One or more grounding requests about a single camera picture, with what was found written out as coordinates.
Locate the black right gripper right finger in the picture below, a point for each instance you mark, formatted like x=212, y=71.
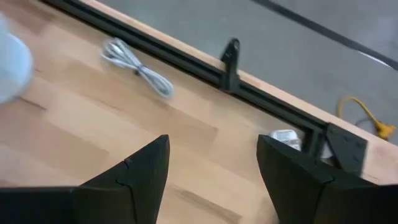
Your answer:
x=295, y=183

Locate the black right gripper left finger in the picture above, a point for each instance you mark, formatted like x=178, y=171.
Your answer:
x=140, y=180

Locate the black corner plate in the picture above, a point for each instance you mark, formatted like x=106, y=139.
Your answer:
x=345, y=149

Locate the white cylindrical cup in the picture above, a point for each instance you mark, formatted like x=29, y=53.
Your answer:
x=12, y=68

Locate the black table edge rail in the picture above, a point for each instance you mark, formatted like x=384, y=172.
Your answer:
x=186, y=62

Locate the black rail bracket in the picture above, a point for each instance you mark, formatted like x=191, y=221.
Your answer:
x=230, y=62

